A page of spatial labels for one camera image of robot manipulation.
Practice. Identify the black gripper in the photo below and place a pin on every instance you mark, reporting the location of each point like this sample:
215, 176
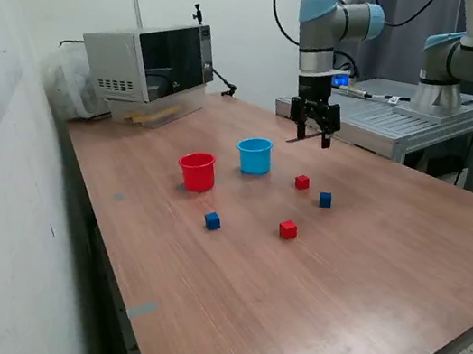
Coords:
314, 92

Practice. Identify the small black tripod mount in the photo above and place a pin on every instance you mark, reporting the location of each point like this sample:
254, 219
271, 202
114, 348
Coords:
197, 13

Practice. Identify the blue plastic cup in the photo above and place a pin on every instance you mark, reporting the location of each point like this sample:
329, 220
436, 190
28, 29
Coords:
254, 161

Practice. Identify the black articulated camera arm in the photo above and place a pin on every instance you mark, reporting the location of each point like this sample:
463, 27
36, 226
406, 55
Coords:
230, 89

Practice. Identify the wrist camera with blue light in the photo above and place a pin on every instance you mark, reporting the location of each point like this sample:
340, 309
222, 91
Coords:
339, 80

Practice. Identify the clear plastic box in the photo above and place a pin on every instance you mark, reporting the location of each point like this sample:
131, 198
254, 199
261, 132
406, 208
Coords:
190, 102

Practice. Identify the aluminium profile robot stand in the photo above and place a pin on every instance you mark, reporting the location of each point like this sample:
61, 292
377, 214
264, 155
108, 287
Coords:
366, 117

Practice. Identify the grey tape strip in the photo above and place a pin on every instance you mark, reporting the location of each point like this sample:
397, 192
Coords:
142, 310

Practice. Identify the light wooden stick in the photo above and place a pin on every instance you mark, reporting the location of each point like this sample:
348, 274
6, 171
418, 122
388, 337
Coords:
132, 119

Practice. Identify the aluminium base mounting plate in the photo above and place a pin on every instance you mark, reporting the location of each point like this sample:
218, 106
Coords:
413, 113

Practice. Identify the clear plastic bag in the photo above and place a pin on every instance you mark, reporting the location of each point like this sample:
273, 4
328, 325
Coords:
65, 82

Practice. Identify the dark grey curtain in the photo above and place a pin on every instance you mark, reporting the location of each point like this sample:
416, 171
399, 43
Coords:
395, 54

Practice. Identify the silver microwave oven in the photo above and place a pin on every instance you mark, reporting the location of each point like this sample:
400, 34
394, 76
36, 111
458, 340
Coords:
147, 60

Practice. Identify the white warning tag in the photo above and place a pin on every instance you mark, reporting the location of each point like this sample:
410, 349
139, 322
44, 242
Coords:
395, 99

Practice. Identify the white metal rod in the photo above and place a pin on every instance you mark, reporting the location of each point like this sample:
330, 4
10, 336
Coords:
137, 6

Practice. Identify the blue tape piece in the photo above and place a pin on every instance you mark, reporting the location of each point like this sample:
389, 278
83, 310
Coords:
117, 197

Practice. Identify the red plastic cup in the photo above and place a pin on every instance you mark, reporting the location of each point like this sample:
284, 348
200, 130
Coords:
195, 176

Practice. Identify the blue cube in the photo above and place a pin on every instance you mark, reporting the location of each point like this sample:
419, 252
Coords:
325, 200
212, 221

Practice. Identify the brown wooden strip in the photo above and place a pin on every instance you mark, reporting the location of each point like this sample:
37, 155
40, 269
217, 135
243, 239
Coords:
311, 135

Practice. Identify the red cube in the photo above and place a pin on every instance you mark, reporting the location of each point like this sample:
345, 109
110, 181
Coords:
288, 230
302, 182

